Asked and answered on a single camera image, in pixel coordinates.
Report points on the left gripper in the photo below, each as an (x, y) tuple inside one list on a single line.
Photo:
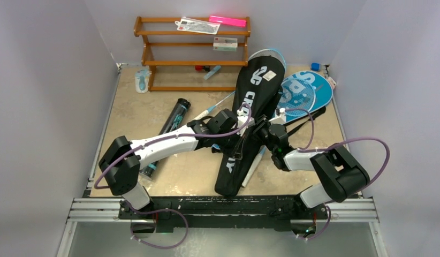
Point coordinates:
[(235, 149)]

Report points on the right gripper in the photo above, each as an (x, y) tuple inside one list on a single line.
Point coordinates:
[(260, 127)]

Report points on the black shuttlecock tube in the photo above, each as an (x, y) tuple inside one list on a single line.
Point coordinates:
[(173, 121)]

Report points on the black Crossway racket bag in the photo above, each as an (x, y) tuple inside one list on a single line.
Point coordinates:
[(257, 93)]

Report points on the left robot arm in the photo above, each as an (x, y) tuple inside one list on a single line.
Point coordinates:
[(123, 160)]

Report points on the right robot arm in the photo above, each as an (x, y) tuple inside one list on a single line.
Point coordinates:
[(339, 173)]

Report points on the light blue badminton racket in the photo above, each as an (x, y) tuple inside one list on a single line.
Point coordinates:
[(264, 52)]

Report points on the blue racket on blue bag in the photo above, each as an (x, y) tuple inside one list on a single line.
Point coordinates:
[(297, 94)]

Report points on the light blue strip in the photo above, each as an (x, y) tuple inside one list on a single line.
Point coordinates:
[(212, 72)]

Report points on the red black small object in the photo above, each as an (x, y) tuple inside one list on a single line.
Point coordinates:
[(202, 68)]

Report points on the blue racket bag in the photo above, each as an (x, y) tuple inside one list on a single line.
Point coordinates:
[(323, 90)]

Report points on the wooden shelf rack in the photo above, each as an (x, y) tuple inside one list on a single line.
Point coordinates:
[(165, 45)]

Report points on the white green box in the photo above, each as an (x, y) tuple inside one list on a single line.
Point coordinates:
[(225, 44)]

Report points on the small pink white object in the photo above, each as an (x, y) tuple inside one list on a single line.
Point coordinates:
[(331, 82)]

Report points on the small blue cube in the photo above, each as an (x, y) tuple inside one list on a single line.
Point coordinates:
[(315, 67)]

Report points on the light blue packaged item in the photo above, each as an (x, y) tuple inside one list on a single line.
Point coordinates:
[(142, 80)]

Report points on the pink bar on shelf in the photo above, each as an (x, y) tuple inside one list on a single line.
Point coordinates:
[(228, 21)]

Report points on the white blister package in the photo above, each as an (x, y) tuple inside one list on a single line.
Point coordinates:
[(197, 26)]

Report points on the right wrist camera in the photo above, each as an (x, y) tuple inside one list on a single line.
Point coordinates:
[(279, 117)]

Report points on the white racket handle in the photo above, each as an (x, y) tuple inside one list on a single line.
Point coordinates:
[(253, 167)]

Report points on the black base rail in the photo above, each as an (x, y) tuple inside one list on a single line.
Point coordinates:
[(277, 212)]

